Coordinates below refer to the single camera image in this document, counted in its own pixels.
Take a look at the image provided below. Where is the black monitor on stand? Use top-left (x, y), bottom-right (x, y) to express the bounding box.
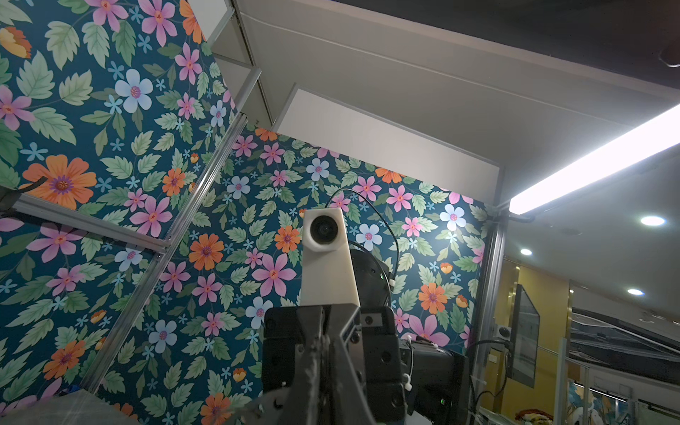
top-left (508, 284), bottom-right (540, 388)

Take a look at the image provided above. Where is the black right camera cable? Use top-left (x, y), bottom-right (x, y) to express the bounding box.
top-left (323, 187), bottom-right (400, 283)

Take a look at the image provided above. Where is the ceiling strip light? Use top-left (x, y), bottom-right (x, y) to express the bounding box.
top-left (509, 106), bottom-right (679, 215)

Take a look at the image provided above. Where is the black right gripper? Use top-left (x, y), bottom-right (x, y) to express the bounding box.
top-left (261, 305), bottom-right (406, 424)

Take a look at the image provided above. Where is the aluminium frame post back right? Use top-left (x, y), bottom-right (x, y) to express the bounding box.
top-left (79, 66), bottom-right (264, 394)

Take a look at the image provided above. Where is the aluminium horizontal back bar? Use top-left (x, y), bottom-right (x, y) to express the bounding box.
top-left (12, 194), bottom-right (169, 253)

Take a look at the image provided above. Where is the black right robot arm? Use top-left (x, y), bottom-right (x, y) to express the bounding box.
top-left (254, 247), bottom-right (469, 424)

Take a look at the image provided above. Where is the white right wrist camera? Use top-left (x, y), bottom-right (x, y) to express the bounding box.
top-left (299, 208), bottom-right (361, 306)

